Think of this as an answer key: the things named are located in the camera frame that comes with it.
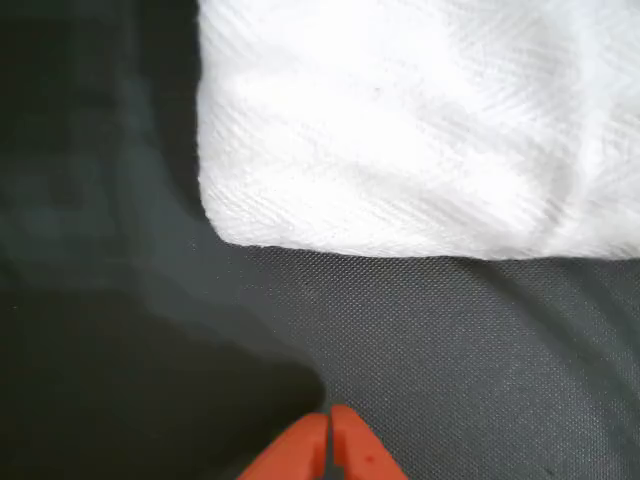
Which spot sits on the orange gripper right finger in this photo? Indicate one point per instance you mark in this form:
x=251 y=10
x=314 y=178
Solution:
x=355 y=445

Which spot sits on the white striped towel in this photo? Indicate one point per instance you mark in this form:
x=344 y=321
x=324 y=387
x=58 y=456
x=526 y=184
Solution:
x=400 y=125

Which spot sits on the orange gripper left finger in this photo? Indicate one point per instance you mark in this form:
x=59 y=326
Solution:
x=300 y=450

